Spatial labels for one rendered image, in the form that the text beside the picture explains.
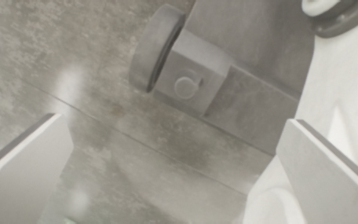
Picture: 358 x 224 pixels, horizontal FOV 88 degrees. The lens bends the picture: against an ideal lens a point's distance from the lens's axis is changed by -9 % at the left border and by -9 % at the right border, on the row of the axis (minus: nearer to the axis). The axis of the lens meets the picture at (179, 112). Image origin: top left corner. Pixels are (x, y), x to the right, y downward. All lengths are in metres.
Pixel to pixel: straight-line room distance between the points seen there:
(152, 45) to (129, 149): 0.46
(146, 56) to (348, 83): 0.30
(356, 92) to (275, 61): 0.22
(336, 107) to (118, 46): 0.54
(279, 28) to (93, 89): 0.54
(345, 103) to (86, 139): 0.75
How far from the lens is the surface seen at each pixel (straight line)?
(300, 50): 0.43
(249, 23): 0.40
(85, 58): 0.68
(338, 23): 0.28
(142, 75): 0.40
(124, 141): 0.74
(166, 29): 0.39
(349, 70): 0.24
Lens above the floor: 0.56
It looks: 64 degrees down
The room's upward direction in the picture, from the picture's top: 161 degrees counter-clockwise
